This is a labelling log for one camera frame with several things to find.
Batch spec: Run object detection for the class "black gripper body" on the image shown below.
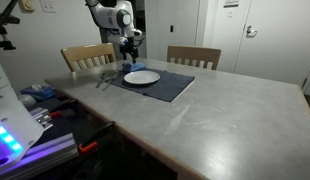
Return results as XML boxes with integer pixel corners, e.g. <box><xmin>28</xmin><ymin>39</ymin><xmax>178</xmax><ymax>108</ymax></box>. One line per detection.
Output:
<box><xmin>120</xmin><ymin>37</ymin><xmax>140</xmax><ymax>54</ymax></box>

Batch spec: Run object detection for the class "blue cloth towel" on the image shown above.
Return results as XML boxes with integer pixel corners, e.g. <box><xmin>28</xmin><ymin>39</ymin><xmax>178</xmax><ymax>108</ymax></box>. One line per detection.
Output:
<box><xmin>120</xmin><ymin>61</ymin><xmax>148</xmax><ymax>74</ymax></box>

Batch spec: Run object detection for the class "white round plate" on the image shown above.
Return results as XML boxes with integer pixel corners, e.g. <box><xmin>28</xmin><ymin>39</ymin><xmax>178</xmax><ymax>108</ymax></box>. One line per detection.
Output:
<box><xmin>123</xmin><ymin>70</ymin><xmax>161</xmax><ymax>85</ymax></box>

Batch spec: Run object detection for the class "dark blue placemat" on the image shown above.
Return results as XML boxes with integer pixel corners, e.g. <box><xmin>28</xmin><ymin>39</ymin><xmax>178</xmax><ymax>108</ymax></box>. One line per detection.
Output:
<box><xmin>109</xmin><ymin>68</ymin><xmax>196</xmax><ymax>103</ymax></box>

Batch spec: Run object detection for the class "silver fork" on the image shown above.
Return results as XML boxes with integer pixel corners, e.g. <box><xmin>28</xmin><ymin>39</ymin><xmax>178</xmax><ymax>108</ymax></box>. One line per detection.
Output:
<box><xmin>102</xmin><ymin>73</ymin><xmax>120</xmax><ymax>92</ymax></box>

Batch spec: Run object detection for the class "silver spoon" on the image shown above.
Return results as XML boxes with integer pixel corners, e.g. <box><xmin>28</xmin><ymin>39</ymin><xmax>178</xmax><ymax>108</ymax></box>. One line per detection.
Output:
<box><xmin>95</xmin><ymin>71</ymin><xmax>109</xmax><ymax>89</ymax></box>

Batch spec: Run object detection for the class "dark wooden slat-back chair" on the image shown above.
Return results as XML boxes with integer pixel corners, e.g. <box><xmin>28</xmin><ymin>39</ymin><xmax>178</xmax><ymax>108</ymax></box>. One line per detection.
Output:
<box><xmin>166</xmin><ymin>45</ymin><xmax>222</xmax><ymax>71</ymax></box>

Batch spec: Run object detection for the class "silver aluminium extrusion block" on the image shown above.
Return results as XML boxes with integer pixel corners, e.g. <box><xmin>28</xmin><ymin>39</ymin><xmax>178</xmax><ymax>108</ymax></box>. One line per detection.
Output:
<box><xmin>28</xmin><ymin>106</ymin><xmax>54</xmax><ymax>133</ymax></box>

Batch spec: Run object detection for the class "white bowl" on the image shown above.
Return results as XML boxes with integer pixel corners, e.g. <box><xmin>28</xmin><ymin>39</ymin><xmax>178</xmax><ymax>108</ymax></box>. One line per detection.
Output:
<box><xmin>17</xmin><ymin>94</ymin><xmax>38</xmax><ymax>108</ymax></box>

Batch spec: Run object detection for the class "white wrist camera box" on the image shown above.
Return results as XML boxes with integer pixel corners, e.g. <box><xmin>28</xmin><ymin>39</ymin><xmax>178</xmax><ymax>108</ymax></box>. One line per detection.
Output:
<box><xmin>107</xmin><ymin>34</ymin><xmax>129</xmax><ymax>46</ymax></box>

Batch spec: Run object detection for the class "black clamp orange handle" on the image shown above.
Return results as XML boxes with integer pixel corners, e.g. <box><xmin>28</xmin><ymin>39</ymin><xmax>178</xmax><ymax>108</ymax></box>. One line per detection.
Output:
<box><xmin>78</xmin><ymin>120</ymin><xmax>117</xmax><ymax>155</ymax></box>
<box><xmin>48</xmin><ymin>99</ymin><xmax>79</xmax><ymax>118</ymax></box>

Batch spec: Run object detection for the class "white wall outlet plate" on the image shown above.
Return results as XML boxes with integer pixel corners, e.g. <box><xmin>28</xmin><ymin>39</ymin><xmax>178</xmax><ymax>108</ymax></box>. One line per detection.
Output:
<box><xmin>39</xmin><ymin>0</ymin><xmax>58</xmax><ymax>14</ymax></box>

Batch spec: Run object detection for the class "beige wall thermostat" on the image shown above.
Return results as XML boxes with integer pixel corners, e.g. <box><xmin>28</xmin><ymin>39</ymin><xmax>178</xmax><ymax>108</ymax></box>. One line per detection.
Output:
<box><xmin>20</xmin><ymin>0</ymin><xmax>36</xmax><ymax>13</ymax></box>

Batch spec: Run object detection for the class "silver lever door handle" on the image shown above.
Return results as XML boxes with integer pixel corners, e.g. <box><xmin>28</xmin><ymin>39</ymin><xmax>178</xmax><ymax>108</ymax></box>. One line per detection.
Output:
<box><xmin>245</xmin><ymin>25</ymin><xmax>258</xmax><ymax>38</ymax></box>

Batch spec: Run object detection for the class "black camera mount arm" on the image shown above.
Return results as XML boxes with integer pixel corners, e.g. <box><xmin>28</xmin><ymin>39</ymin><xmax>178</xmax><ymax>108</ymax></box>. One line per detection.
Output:
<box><xmin>0</xmin><ymin>0</ymin><xmax>21</xmax><ymax>51</ymax></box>

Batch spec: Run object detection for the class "white door with lever handle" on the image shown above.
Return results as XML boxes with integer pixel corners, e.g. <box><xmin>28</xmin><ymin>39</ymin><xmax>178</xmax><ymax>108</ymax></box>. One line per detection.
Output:
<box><xmin>234</xmin><ymin>0</ymin><xmax>310</xmax><ymax>86</ymax></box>

